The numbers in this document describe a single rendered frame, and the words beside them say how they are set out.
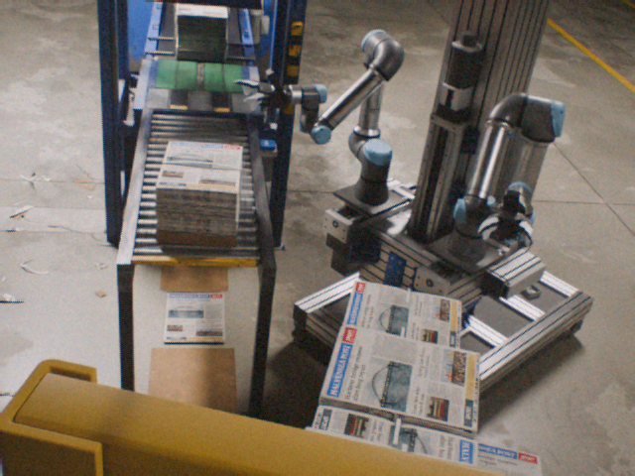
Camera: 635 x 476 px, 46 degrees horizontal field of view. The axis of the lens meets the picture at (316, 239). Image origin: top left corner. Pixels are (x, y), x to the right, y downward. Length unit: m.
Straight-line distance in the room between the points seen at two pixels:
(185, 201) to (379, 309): 0.77
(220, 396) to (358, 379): 1.51
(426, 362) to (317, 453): 1.35
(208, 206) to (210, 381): 0.98
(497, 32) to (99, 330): 2.16
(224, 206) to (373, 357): 0.96
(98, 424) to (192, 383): 2.72
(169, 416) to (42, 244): 3.64
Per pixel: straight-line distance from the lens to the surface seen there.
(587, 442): 3.55
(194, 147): 2.93
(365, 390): 1.85
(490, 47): 2.84
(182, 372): 3.42
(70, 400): 0.67
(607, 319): 4.33
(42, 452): 0.65
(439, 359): 1.98
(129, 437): 0.64
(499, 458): 2.46
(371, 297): 2.55
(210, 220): 2.69
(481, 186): 2.55
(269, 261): 2.70
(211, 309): 3.74
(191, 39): 4.49
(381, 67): 2.90
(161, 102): 3.91
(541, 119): 2.63
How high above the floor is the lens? 2.32
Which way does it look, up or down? 32 degrees down
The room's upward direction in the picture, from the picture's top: 8 degrees clockwise
